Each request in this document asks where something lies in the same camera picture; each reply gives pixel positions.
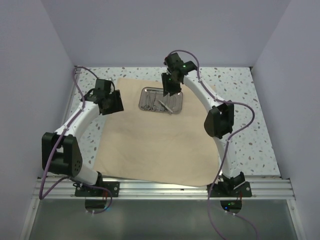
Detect beige cloth wrap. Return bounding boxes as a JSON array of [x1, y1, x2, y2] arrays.
[[93, 78, 219, 187]]

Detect steel tweezers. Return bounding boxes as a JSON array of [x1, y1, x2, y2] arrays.
[[157, 99, 173, 115]]

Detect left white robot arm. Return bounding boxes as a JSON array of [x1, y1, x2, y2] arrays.
[[41, 78, 124, 197]]

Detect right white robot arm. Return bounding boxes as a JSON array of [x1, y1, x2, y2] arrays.
[[161, 52, 246, 197]]

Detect steel surgical scissors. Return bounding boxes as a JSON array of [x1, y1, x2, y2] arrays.
[[140, 90, 159, 112]]

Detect steel instrument tray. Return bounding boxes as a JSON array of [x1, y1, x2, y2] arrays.
[[138, 87, 183, 115]]

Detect aluminium left side rail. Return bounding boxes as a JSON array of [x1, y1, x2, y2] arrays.
[[44, 65, 82, 176]]

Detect aluminium rail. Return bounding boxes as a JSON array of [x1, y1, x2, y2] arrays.
[[32, 176, 294, 200], [44, 65, 82, 176]]

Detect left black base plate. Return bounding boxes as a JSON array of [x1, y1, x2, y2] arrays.
[[73, 181, 120, 198]]

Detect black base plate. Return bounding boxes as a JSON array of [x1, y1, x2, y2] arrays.
[[73, 181, 120, 198], [206, 171, 253, 198]]

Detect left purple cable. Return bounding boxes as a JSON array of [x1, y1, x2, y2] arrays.
[[39, 66, 113, 214]]

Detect purple cable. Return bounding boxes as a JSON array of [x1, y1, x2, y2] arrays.
[[166, 49, 259, 240], [39, 66, 113, 214]]

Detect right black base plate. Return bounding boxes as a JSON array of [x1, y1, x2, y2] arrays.
[[206, 171, 253, 198]]

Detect aluminium front rail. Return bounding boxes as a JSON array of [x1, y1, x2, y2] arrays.
[[32, 176, 294, 200]]

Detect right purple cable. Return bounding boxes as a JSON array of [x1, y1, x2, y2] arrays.
[[166, 49, 259, 240]]

